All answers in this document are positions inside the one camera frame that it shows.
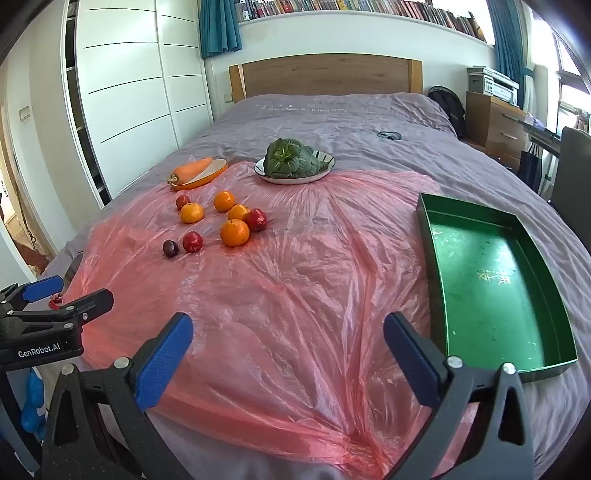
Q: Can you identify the grey office chair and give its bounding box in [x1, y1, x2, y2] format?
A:
[549, 127, 591, 241]

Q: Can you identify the dark blue bag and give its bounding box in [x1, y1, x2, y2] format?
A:
[517, 143, 543, 192]

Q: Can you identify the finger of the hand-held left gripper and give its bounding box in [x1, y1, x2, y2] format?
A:
[7, 289, 114, 335]
[0, 275, 64, 315]

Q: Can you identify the blue plastic object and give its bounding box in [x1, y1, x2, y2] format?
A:
[21, 369, 47, 435]

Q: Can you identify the pink plastic sheet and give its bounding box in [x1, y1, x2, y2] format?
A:
[62, 161, 481, 467]

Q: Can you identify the desk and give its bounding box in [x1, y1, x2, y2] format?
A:
[522, 115, 591, 153]

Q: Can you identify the green tray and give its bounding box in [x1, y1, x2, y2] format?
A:
[416, 193, 579, 383]

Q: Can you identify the orange rimmed plate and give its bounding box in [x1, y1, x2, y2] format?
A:
[171, 158, 229, 191]

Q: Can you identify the teal curtain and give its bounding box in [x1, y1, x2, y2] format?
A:
[487, 0, 536, 109]
[199, 0, 243, 58]

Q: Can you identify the carrot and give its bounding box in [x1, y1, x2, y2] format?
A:
[167, 157, 214, 184]

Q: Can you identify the wooden headboard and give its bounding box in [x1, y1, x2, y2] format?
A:
[228, 53, 423, 104]

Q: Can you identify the white printer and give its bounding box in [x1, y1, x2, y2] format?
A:
[467, 66, 520, 106]

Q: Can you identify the bok choy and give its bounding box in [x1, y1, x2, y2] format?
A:
[263, 138, 324, 178]

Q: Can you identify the white plate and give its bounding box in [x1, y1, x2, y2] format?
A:
[255, 150, 334, 185]

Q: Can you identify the large orange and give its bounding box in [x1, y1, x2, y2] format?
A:
[220, 219, 250, 247]

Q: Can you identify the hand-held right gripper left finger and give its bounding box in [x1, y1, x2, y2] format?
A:
[41, 312, 195, 480]

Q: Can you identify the black backpack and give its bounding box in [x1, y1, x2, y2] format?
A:
[427, 85, 466, 138]

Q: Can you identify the row of books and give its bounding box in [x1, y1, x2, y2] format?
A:
[233, 0, 488, 42]

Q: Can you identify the white wardrobe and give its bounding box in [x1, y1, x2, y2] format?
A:
[62, 0, 215, 208]

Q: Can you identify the wooden dresser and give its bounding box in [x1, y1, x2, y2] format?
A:
[464, 91, 529, 171]

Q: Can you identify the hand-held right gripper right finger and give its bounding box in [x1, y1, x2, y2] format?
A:
[383, 312, 536, 480]

